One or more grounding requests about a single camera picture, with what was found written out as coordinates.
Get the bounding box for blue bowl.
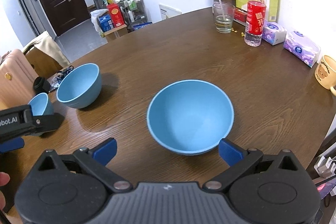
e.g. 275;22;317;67
28;93;54;116
56;63;102;109
146;80;235;156

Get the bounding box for blue bowl front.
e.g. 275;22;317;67
146;80;235;156

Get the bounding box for person's hand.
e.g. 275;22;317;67
0;171;11;212

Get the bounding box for pink suitcase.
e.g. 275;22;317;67
0;49;38;110

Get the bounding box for beige cloth on chair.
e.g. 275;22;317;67
22;31;70;68

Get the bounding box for yellow bear mug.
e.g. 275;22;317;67
314;55;336;96

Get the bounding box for large purple tissue pack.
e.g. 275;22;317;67
284;31;320;68

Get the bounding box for small purple tissue pack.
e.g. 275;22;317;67
261;22;286;46

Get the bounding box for white plastic bag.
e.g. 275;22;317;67
90;9;108;35

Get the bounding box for blue carton box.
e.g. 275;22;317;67
98;13;114;32

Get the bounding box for red flat box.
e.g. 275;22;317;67
234;7;247;26

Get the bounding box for drinking glass with straw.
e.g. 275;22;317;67
213;3;235;34

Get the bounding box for red label water bottle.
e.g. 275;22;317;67
244;0;266;47

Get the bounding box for white paper sign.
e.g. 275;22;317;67
159;5;182;20

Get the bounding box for blue black lanyard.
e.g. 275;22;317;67
49;64;75;93

